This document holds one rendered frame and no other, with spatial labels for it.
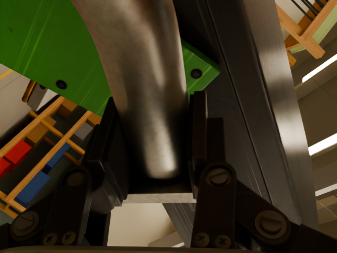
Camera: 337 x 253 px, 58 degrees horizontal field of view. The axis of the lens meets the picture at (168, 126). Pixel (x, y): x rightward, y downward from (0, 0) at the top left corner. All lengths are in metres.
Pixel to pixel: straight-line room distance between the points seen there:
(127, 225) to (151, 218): 0.59
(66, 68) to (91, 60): 0.02
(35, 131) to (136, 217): 2.65
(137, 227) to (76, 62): 6.41
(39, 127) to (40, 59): 5.80
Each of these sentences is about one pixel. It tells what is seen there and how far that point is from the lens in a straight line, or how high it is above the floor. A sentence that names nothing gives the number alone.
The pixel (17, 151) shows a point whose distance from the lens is 5.74.
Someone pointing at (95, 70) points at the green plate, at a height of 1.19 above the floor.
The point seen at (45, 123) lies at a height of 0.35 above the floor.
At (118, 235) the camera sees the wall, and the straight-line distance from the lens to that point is 6.41.
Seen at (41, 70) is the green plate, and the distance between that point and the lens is 0.30.
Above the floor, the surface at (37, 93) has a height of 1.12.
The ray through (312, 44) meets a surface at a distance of 3.02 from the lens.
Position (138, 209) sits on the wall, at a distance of 6.76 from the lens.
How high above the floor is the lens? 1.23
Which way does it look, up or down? 9 degrees up
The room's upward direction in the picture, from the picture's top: 129 degrees clockwise
